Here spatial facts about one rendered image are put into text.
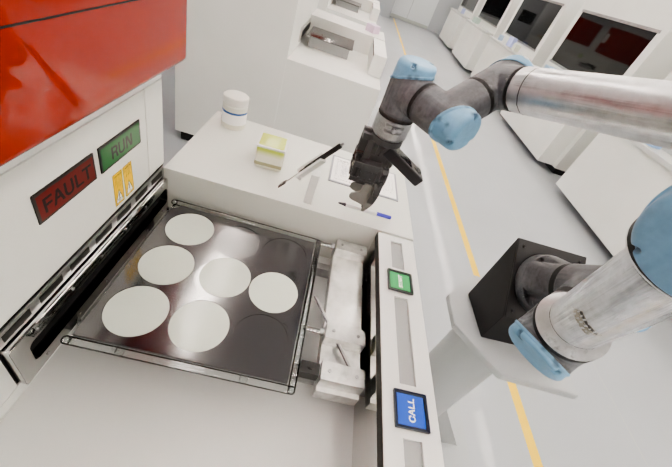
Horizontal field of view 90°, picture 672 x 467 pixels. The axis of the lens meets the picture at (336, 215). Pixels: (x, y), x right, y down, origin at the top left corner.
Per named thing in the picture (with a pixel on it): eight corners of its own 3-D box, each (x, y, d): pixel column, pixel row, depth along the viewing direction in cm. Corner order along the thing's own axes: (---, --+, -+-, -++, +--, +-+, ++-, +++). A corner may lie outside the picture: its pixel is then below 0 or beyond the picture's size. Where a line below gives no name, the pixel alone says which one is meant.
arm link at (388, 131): (411, 113, 71) (414, 131, 65) (403, 132, 74) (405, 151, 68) (378, 102, 70) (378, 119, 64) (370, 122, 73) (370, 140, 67)
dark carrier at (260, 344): (73, 335, 52) (72, 333, 52) (174, 205, 79) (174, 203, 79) (286, 384, 56) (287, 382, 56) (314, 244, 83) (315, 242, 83)
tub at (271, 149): (252, 166, 88) (256, 143, 84) (258, 152, 94) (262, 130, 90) (280, 173, 89) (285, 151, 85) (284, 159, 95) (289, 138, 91)
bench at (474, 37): (462, 72, 783) (515, -30, 661) (448, 53, 924) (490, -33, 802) (503, 87, 796) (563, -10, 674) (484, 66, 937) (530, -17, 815)
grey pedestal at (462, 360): (456, 394, 164) (579, 294, 114) (476, 512, 129) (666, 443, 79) (357, 368, 159) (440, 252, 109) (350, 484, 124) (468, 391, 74)
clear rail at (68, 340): (58, 345, 51) (56, 340, 51) (65, 337, 53) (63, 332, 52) (293, 397, 56) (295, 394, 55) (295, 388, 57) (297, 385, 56)
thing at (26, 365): (16, 382, 50) (-5, 351, 44) (161, 206, 84) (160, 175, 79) (29, 385, 50) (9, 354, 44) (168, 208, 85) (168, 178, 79)
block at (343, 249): (332, 255, 84) (336, 247, 83) (334, 246, 87) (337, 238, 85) (363, 263, 85) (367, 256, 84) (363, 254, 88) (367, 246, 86)
